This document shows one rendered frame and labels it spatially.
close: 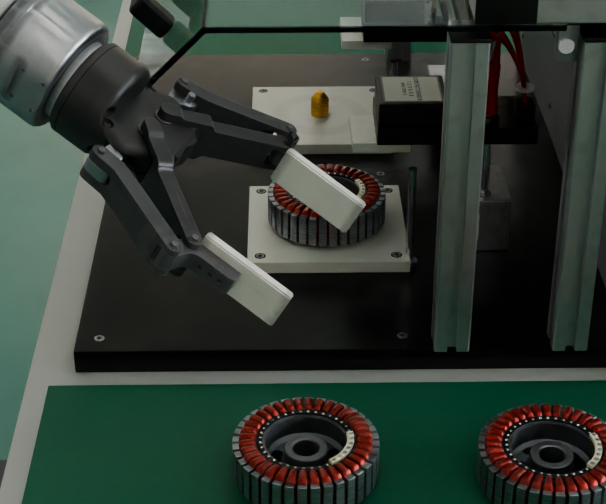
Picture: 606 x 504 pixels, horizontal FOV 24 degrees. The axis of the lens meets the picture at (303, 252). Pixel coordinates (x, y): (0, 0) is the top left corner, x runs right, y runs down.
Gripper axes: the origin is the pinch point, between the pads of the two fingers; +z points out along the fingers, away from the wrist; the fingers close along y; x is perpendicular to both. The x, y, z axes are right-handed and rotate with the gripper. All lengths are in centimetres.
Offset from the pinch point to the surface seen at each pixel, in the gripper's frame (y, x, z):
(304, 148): -47, -24, -9
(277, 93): -58, -28, -16
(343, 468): 2.5, -12.2, 11.3
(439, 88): -36.2, -3.3, -0.5
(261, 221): -29.8, -22.8, -6.8
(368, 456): 0.1, -11.9, 12.4
